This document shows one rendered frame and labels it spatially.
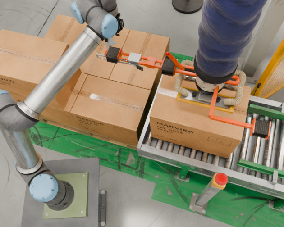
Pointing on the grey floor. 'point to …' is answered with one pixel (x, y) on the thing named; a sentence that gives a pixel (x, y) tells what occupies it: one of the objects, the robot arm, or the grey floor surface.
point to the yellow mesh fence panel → (271, 67)
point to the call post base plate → (197, 206)
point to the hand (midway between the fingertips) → (112, 39)
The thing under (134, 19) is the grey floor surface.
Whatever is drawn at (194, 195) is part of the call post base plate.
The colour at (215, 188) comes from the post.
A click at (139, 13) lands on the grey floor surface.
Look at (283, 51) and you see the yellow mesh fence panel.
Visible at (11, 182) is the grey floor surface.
